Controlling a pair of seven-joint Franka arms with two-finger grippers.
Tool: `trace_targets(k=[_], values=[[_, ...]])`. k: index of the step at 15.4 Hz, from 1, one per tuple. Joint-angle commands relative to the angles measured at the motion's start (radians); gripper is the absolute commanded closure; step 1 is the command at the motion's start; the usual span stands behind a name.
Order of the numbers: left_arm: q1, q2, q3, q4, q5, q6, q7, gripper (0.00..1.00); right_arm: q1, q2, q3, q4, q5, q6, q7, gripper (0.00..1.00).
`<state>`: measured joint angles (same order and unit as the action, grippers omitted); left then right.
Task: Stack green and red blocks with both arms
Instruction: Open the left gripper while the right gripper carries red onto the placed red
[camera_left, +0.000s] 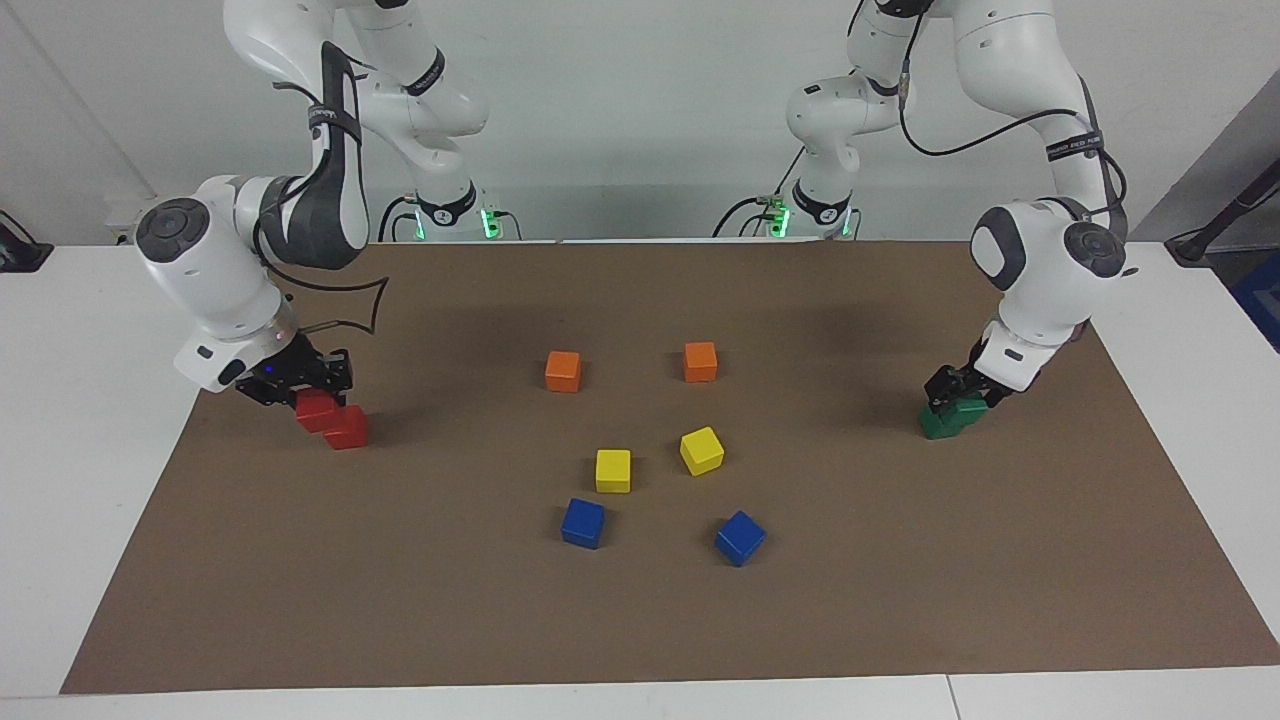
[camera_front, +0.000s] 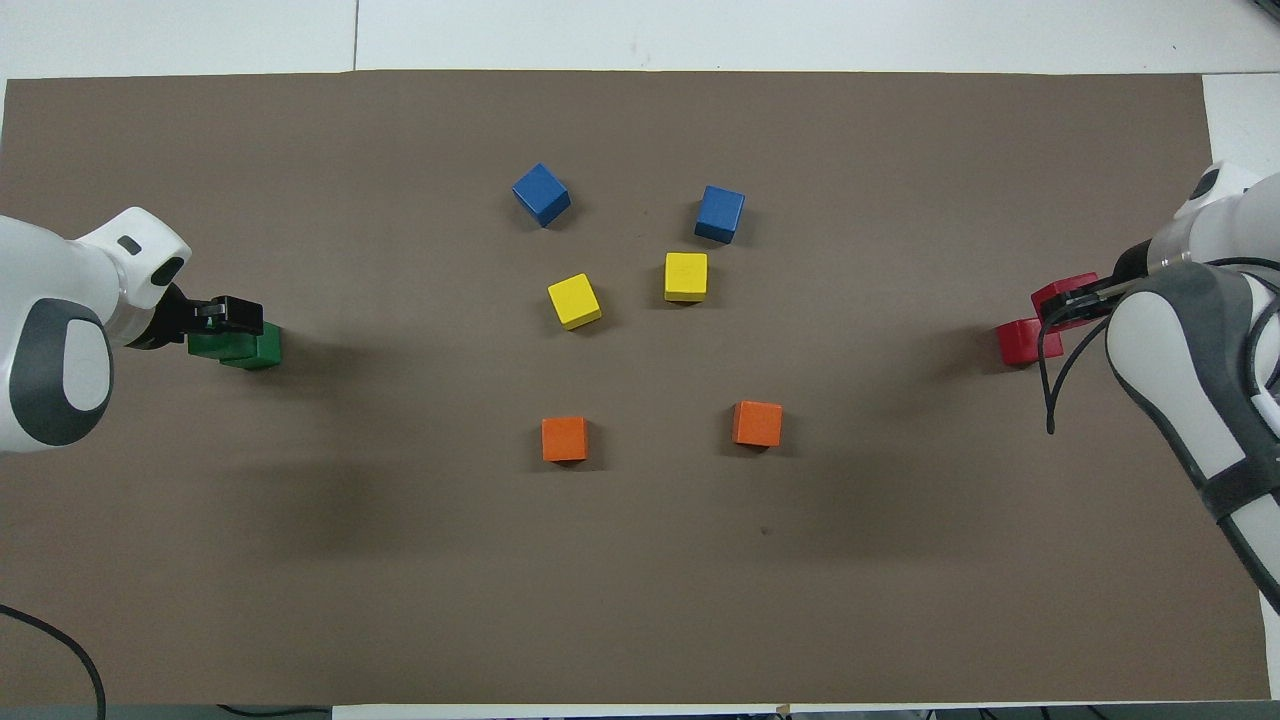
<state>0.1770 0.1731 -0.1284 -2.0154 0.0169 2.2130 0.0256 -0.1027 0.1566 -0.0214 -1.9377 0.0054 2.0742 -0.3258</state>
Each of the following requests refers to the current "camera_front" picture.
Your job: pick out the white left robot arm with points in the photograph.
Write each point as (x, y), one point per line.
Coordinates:
(50, 280)

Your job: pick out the red wooden cube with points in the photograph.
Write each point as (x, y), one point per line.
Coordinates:
(1015, 345)
(1065, 285)

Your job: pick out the blue wooden cube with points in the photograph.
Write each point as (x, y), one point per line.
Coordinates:
(720, 213)
(541, 195)

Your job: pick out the orange wooden cube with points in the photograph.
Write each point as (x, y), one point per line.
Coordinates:
(565, 438)
(757, 423)

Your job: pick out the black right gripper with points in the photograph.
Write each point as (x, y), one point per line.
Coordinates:
(1125, 272)

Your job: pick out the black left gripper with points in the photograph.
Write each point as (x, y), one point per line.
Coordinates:
(185, 318)

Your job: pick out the yellow wooden cube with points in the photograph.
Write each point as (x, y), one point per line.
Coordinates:
(686, 276)
(575, 300)

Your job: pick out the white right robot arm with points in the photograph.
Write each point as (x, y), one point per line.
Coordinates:
(1180, 340)

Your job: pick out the brown paper table mat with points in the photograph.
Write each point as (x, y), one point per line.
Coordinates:
(300, 550)

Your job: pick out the green wooden cube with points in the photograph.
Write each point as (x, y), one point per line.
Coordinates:
(215, 347)
(268, 350)

